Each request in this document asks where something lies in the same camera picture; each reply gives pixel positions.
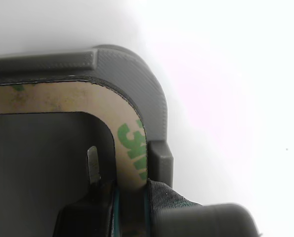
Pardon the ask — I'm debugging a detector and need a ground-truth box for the rectangular frame with beige liner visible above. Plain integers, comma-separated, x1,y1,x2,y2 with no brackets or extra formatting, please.
0,78,149,192

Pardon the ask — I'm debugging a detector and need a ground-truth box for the grey frame stack tray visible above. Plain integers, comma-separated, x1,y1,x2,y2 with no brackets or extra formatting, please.
0,44,174,237

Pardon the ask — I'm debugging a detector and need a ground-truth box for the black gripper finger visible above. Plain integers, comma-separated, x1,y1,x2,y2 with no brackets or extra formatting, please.
54,145,122,237
144,179,261,237

